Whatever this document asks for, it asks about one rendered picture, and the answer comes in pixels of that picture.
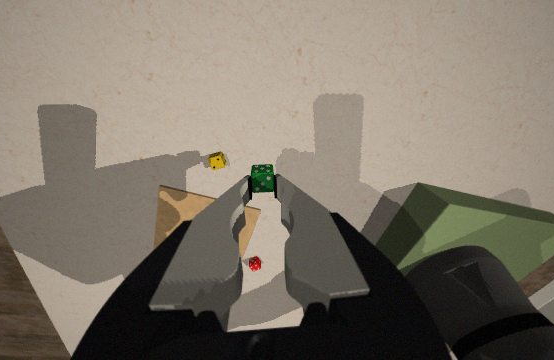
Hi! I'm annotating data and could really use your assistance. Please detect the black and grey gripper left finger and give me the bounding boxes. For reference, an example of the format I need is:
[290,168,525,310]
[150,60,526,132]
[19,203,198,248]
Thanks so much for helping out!
[70,175,253,360]

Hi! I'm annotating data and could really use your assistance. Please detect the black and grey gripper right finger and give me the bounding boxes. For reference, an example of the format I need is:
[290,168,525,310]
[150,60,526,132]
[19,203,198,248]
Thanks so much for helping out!
[274,174,452,360]

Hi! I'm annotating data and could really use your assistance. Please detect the yellow die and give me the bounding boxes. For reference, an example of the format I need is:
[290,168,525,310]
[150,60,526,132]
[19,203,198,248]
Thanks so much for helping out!
[208,151,226,170]

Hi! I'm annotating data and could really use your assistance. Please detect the red die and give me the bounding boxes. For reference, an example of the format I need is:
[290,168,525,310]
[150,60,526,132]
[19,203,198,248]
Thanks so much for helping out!
[249,256,261,271]

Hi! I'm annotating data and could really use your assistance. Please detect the green die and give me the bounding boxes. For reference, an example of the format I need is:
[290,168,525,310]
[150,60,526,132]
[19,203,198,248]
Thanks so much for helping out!
[251,164,274,193]

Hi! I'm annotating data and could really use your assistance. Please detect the tan flat mat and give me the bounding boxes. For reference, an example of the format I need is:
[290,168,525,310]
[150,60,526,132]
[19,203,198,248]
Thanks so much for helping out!
[153,185,261,260]

